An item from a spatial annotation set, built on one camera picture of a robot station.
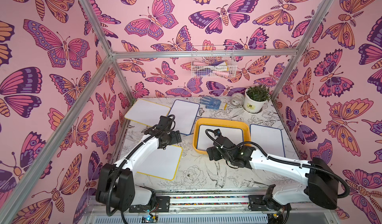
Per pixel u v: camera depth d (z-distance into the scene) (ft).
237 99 3.83
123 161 1.47
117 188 1.36
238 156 1.96
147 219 2.37
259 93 3.28
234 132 3.08
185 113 3.78
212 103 3.83
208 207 2.40
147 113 3.72
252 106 3.47
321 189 1.29
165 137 2.43
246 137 3.10
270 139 3.20
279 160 1.60
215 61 3.16
